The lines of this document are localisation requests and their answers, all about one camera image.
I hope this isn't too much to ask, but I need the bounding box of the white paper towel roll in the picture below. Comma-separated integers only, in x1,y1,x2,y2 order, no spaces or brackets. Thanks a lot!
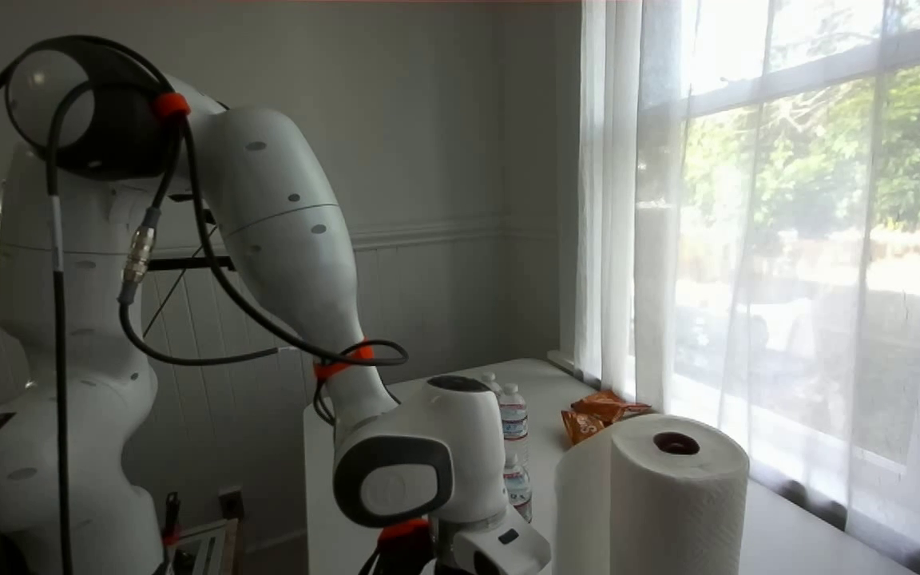
556,416,750,575

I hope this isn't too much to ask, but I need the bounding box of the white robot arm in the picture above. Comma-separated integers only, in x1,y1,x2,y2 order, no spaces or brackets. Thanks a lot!
0,34,549,575

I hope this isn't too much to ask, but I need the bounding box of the clear water bottle right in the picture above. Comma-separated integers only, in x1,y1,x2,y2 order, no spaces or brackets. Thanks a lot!
498,383,529,440

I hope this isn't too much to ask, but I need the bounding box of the orange snack bag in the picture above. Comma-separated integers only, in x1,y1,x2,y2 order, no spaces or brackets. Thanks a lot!
563,390,651,443

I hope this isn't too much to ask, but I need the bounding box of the clear water bottle near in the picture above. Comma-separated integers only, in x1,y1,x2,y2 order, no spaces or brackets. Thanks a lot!
504,454,533,521

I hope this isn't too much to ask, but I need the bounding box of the white sheer curtain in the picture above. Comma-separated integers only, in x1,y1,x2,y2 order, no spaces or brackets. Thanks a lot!
566,0,920,575

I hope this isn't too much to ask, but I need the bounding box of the black camera boom stand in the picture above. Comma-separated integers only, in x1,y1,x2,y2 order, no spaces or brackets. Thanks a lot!
0,251,240,314

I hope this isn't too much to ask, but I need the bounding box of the window frame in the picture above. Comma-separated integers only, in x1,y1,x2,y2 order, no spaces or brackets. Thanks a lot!
632,0,920,501

